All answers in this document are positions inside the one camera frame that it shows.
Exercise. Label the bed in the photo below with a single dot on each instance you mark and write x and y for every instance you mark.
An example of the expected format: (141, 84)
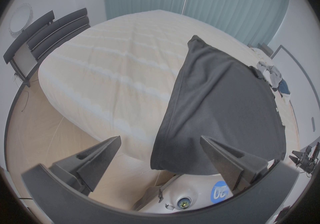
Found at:
(112, 67)

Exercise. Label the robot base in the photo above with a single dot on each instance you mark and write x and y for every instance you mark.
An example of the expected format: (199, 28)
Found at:
(190, 193)

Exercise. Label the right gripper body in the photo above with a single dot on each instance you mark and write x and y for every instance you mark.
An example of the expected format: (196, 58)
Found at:
(308, 159)

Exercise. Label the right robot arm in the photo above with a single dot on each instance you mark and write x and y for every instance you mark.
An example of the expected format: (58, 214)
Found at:
(317, 150)

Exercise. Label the pile of clothes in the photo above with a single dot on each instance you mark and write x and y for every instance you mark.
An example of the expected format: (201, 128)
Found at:
(275, 77)

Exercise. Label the black T-shirt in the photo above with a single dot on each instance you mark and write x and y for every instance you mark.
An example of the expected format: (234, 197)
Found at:
(220, 107)

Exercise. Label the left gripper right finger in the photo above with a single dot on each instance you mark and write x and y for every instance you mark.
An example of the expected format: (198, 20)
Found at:
(232, 165)

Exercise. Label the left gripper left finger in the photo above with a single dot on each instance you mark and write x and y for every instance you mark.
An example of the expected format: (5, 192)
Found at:
(85, 167)

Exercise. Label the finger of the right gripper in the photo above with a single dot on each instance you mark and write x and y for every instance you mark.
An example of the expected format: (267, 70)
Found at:
(299, 155)
(295, 160)

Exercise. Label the grey bedside table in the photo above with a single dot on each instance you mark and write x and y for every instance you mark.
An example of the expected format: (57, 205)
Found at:
(266, 49)

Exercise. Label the black chest of drawers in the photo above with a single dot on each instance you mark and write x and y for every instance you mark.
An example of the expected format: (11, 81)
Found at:
(57, 32)

